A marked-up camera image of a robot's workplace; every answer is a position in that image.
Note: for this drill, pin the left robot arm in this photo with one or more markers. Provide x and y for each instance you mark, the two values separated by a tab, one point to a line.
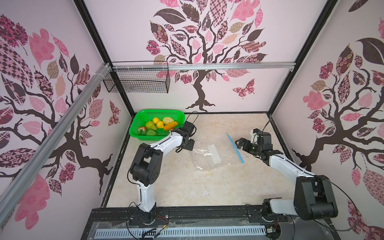
146	168

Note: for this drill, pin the black wire basket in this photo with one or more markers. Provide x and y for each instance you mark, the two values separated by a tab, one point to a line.
138	77

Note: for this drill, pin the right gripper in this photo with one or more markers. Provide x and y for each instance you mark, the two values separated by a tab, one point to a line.
242	140

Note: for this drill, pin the beige potato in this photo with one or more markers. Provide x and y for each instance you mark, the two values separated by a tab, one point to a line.
167	120

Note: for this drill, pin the left red strawberry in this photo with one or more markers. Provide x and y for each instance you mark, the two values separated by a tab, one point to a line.
142	130

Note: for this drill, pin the left diagonal aluminium rail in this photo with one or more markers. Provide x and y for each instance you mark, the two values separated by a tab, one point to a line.
24	179

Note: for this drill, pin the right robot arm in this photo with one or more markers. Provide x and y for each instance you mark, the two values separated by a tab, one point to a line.
314	198

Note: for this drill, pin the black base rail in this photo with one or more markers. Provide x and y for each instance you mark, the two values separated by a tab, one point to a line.
279	227

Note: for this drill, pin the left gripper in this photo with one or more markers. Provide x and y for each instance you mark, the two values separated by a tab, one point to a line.
190	146

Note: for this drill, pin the clear zip top bag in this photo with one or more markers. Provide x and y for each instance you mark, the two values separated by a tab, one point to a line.
214	152

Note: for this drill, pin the horizontal aluminium rail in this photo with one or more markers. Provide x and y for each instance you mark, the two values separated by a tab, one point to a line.
188	67

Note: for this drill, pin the green plastic basket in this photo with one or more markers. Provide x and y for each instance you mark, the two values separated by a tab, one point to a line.
144	116

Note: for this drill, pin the green pear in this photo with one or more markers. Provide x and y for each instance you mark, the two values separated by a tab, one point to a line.
150	125

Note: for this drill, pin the white slotted cable duct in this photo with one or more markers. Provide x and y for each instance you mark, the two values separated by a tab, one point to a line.
178	232

